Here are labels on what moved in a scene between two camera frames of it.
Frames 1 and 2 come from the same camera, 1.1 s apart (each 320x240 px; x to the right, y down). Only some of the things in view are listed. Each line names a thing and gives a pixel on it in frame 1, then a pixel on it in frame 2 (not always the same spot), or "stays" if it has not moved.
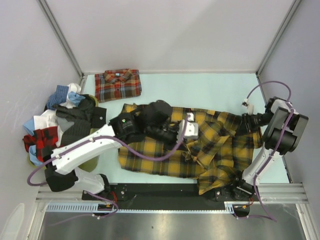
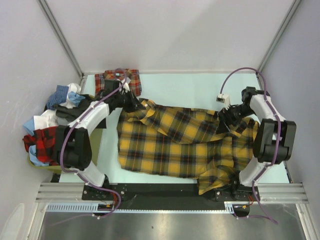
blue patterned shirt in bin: x=59 y=97 stays
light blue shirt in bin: x=74 y=98 stays
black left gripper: x=172 y=144 -> x=135 y=105
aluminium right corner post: x=294 y=6 stays
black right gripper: x=246 y=126 -> x=225 y=119
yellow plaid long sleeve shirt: x=218 y=158 stays
